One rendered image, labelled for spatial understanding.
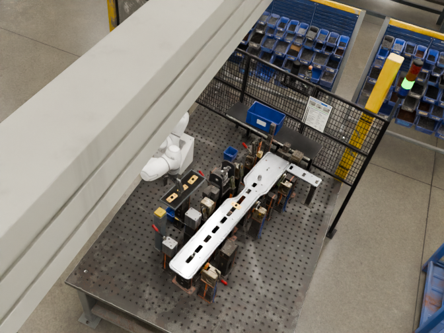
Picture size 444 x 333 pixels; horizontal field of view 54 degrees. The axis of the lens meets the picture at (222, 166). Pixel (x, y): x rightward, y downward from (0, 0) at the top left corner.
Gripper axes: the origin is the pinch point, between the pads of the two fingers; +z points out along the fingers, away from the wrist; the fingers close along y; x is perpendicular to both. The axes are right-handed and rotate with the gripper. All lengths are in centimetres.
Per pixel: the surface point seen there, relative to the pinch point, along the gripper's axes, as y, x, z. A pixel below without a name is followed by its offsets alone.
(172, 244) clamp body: 22.5, -22.3, 19.5
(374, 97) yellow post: 67, 147, -41
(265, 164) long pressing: 22, 88, 25
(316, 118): 31, 140, -1
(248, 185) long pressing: 25, 61, 25
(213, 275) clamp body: 59, -20, 20
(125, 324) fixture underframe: 13, -62, 103
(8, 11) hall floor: -478, 140, 126
